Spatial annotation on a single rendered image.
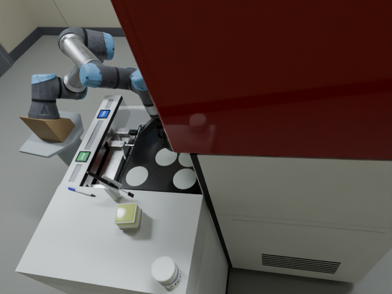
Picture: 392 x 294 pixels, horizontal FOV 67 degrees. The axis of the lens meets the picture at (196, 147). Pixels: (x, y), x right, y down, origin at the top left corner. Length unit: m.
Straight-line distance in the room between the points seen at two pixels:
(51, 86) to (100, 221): 0.82
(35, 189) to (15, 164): 0.45
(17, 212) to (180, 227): 2.00
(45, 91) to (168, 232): 1.01
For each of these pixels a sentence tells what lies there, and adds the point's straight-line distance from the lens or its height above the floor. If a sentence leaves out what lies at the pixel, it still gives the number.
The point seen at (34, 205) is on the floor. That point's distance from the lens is 2.80.
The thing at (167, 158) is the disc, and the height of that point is 0.90.
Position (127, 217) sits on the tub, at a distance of 1.06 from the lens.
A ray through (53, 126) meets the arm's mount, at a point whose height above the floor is 0.93.
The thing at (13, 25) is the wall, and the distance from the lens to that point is 4.86.
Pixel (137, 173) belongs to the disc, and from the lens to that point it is 1.31.
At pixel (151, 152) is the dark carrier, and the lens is 1.36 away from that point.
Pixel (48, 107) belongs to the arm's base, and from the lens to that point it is 1.71.
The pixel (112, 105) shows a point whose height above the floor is 0.96.
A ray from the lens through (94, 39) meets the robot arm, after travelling 1.40.
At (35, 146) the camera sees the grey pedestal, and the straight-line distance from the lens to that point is 1.86.
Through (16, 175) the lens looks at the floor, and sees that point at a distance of 3.14.
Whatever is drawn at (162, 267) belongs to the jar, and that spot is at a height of 1.06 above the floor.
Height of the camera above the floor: 1.91
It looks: 50 degrees down
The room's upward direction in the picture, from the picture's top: 17 degrees counter-clockwise
